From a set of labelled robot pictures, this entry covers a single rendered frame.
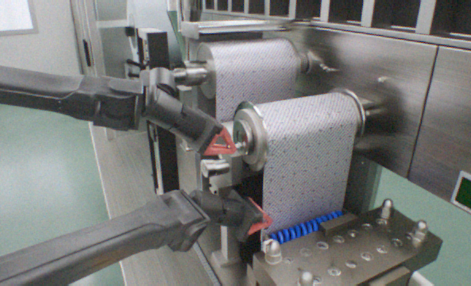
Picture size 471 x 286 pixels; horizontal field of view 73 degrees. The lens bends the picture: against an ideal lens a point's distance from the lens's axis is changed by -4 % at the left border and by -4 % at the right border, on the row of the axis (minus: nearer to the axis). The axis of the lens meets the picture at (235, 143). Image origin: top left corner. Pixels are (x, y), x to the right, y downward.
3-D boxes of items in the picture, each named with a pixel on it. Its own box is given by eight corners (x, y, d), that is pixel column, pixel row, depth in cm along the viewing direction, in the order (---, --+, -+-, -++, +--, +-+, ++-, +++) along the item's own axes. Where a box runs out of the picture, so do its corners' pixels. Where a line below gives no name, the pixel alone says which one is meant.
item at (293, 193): (260, 240, 74) (264, 168, 66) (340, 211, 83) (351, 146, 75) (261, 241, 73) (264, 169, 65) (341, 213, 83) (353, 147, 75)
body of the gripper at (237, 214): (247, 243, 64) (217, 238, 60) (225, 214, 73) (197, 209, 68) (262, 215, 63) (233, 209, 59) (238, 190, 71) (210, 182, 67)
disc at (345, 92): (316, 133, 88) (324, 79, 81) (318, 133, 88) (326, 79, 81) (356, 159, 76) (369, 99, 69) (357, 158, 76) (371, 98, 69)
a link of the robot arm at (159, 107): (135, 120, 55) (155, 98, 53) (137, 97, 60) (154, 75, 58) (168, 137, 59) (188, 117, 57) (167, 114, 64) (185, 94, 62)
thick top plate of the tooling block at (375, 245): (252, 274, 70) (252, 253, 68) (383, 222, 86) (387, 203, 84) (295, 334, 57) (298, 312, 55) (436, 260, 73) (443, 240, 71)
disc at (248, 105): (232, 151, 78) (233, 91, 71) (233, 151, 78) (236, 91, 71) (264, 184, 66) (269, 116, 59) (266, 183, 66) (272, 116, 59)
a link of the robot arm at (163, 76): (105, 129, 57) (107, 88, 52) (110, 93, 65) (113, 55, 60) (173, 136, 61) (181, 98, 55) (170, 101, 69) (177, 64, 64)
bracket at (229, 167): (210, 256, 85) (206, 151, 72) (233, 249, 88) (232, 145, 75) (218, 269, 81) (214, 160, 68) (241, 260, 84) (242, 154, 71)
